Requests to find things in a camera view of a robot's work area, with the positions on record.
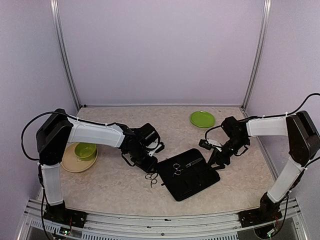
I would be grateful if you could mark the aluminium frame post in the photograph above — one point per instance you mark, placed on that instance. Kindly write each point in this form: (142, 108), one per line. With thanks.
(54, 5)
(258, 53)

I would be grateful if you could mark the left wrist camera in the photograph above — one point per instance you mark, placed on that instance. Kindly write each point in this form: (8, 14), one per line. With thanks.
(155, 147)

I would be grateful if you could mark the silver scissors black blades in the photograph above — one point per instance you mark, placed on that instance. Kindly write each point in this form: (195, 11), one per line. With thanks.
(178, 168)

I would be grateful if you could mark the beige plate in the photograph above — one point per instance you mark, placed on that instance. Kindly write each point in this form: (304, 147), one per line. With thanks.
(73, 164)

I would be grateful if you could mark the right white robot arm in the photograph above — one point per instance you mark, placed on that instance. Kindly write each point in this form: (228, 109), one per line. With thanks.
(303, 140)

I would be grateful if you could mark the black tool pouch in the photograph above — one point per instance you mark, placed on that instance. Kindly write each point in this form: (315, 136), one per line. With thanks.
(192, 180)

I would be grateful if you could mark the left aluminium frame post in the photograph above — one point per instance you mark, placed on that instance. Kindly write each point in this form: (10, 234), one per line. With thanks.
(54, 5)

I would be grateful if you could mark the right aluminium frame post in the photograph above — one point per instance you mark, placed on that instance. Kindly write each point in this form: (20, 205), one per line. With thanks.
(258, 53)

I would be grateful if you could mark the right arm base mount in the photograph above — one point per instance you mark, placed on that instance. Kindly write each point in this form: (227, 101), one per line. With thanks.
(255, 216)

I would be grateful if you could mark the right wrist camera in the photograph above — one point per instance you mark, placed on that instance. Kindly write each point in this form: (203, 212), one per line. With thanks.
(210, 144)

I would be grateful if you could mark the green plate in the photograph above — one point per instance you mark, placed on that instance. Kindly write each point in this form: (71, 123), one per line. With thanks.
(202, 119)

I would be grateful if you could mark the silver scissors near pouch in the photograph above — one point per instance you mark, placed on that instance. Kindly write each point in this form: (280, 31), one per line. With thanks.
(152, 177)

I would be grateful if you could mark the green bowl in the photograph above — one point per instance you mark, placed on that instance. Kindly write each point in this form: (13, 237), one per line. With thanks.
(85, 151)

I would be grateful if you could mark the front aluminium rail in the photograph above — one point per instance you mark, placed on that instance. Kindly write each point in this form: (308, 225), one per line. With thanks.
(109, 226)

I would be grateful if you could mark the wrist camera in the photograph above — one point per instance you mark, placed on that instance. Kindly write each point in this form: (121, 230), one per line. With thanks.
(155, 147)
(210, 144)

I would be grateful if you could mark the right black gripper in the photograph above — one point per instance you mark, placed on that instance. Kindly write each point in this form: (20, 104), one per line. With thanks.
(219, 158)

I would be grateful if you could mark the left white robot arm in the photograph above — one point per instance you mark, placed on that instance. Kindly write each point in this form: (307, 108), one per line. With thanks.
(60, 129)

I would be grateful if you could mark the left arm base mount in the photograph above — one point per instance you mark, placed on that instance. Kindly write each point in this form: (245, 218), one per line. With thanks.
(66, 216)

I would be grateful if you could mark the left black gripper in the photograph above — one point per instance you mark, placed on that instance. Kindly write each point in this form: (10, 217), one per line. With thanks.
(149, 166)

